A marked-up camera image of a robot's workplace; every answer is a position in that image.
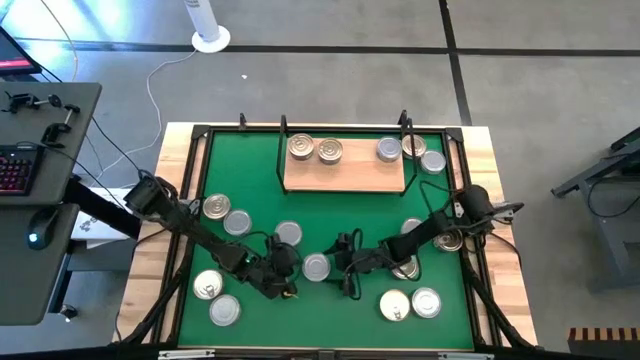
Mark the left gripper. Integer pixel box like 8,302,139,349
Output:
247,241,303,302

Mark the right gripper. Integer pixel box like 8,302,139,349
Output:
323,241,392,286

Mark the blue salmon can gold lid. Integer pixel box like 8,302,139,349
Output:
432,227,465,253
201,192,232,221
316,136,345,166
378,288,412,323
287,132,316,162
401,133,428,160
391,253,421,281

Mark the wooden shelf board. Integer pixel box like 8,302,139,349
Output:
283,137,406,194

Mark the green table mat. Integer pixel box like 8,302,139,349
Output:
178,130,475,350

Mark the silver can on side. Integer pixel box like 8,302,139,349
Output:
192,269,225,302

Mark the white printed paper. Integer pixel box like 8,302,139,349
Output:
69,187,137,250

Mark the black computer mouse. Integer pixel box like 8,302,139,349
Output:
25,206,62,252

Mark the dark grey desk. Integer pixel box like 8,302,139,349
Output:
0,81,103,327

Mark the black desk clamp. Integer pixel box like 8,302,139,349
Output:
40,103,81,150
2,92,64,115

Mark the striped wooden bench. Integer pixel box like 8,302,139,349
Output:
568,327,640,360

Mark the black backlit keyboard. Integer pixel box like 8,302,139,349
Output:
0,143,42,197

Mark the dark computer monitor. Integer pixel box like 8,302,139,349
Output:
0,24,44,77

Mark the black keyboard cable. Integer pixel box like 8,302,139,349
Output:
82,114,151,181

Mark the white power cable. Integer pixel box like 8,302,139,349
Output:
94,48,200,179

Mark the black power cable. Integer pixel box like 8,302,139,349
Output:
585,152,640,219

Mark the thin yellow cable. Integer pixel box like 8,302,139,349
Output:
37,0,80,84

